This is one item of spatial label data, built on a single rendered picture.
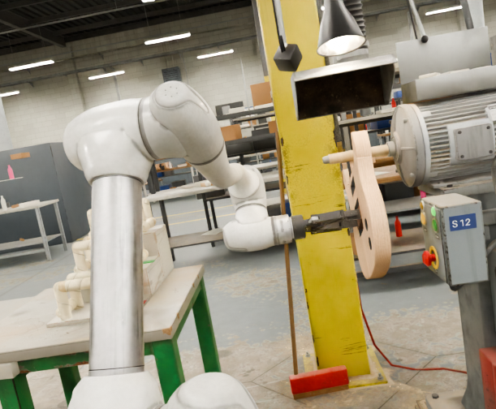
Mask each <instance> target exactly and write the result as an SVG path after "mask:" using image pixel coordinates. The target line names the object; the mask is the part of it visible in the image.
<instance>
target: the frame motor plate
mask: <svg viewBox="0 0 496 409"><path fill-rule="evenodd" d="M418 189H419V190H421V191H423V192H427V193H429V194H431V195H433V196H440V195H445V194H450V193H457V194H460V195H462V196H471V195H476V194H481V193H487V192H494V185H493V180H492V179H488V180H483V181H478V182H473V183H464V184H459V185H453V184H447V185H446V187H439V188H434V189H433V188H431V187H426V186H425V185H420V186H419V187H418Z"/></svg>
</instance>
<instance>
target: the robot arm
mask: <svg viewBox="0 0 496 409"><path fill-rule="evenodd" d="M63 147H64V150H65V153H66V155H67V158H68V159H69V161H70V162H71V163H72V164H73V165H74V166H75V167H77V168H78V169H80V170H82V171H83V172H84V176H85V178H86V179H87V181H88V183H89V184H90V185H91V186H92V218H91V273H90V315H89V358H88V376H86V377H83V378H82V379H81V381H80V382H79V383H78V384H77V386H76V387H75V388H74V390H73V393H72V398H71V401H70V404H69V406H68V408H67V409H258V407H257V405H256V403H255V401H254V399H253V398H252V396H251V394H250V393H249V392H248V390H247V389H246V388H245V386H244V385H243V384H242V383H241V382H240V381H239V380H237V379H235V378H234V377H232V376H230V375H227V374H225V373H221V372H208V373H204V374H201V375H198V376H196V377H193V378H192V379H190V380H188V381H186V382H184V383H183V384H182V385H181V386H180V387H179V388H178V389H177V390H176V391H175V392H174V393H173V394H172V395H171V397H170V399H169V401H168V403H167V404H164V402H163V400H162V396H161V393H160V390H159V388H158V383H157V381H156V379H155V378H154V377H153V376H152V374H151V373H150V372H149V371H145V370H144V280H143V218H142V187H143V186H144V184H145V182H146V180H147V179H148V177H149V172H150V170H151V168H152V165H153V160H157V159H162V158H172V157H183V158H184V159H185V160H186V161H187V162H188V163H189V164H190V165H191V166H193V167H194V168H195V169H197V170H198V171H199V172H200V173H201V174H202V175H203V176H204V177H205V178H206V179H207V180H208V181H209V182H210V183H212V184H213V185H214V186H216V187H220V188H228V190H229V193H230V196H231V203H232V204H233V205H234V209H235V220H234V221H231V222H229V223H227V224H226V225H225V226H224V227H223V239H224V243H225V245H226V247H227V248H228V249H229V250H230V251H233V252H254V251H259V250H263V249H267V248H269V247H272V246H275V245H280V244H285V243H292V239H294V240H297V239H305V238H306V233H305V232H311V235H315V234H319V233H326V232H332V231H341V230H342V229H345V228H351V227H357V226H358V223H357V219H361V217H360V210H359V209H353V210H348V211H344V210H343V209H341V210H336V211H332V212H328V213H319V214H312V215H310V218H309V219H305V220H304V219H303V216H302V215H301V214H300V215H295V216H291V218H289V217H288V215H287V214H285V215H279V216H273V217H269V216H268V213H267V208H266V204H267V201H266V193H265V184H264V180H263V178H262V176H261V173H260V172H259V170H258V169H257V168H256V167H254V166H250V165H244V166H242V165H240V164H238V163H231V164H229V161H228V158H227V155H226V146H225V141H224V139H223V136H222V132H221V129H220V126H219V123H218V120H217V119H216V117H215V116H214V114H213V111H212V110H211V109H210V107H209V105H208V104H207V103H206V101H205V100H204V99H203V98H202V96H201V95H200V94H199V93H198V92H197V91H195V90H194V89H193V88H191V87H190V86H188V85H187V84H185V83H183V82H181V81H168V82H165V83H163V84H161V85H159V86H158V87H157V88H156V89H155V90H154V91H153V92H152V93H151V95H150V97H143V98H132V99H126V100H121V101H115V102H111V103H108V104H104V105H100V106H97V107H94V108H92V109H90V110H87V111H85V112H83V113H82V114H80V115H78V116H77V117H76V118H74V119H73V120H72V121H70V122H69V123H68V124H67V127H66V129H65V132H64V134H63Z"/></svg>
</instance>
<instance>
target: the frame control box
mask: <svg viewBox="0 0 496 409"><path fill-rule="evenodd" d="M421 200H423V201H424V203H425V211H422V210H421V214H422V213H423V214H424V216H425V224H423V223H422V226H423V233H424V240H425V250H426V251H428V252H429V254H434V255H435V257H436V261H433V262H432V264H431V266H428V267H429V268H430V269H431V270H432V271H433V272H434V273H435V274H437V275H438V276H439V277H440V278H441V279H442V280H443V281H444V282H445V283H447V284H448V285H449V287H450V289H451V290H452V291H457V290H459V289H460V288H461V287H462V286H463V285H465V284H470V283H476V282H487V281H489V280H490V276H489V268H488V261H487V256H488V255H489V254H490V253H491V252H492V250H493V249H494V248H495V247H496V239H495V240H493V241H492V242H491V243H490V244H489V245H488V247H486V245H485V230H484V222H483V214H482V206H481V202H480V201H479V200H475V199H473V198H469V197H466V196H462V195H460V194H457V193H450V194H445V195H440V196H431V197H425V198H421ZM433 205H434V206H435V207H436V210H437V216H436V217H434V216H433V214H432V213H431V209H432V206H433ZM432 220H435V222H436V223H437V231H434V230H433V226H432Z"/></svg>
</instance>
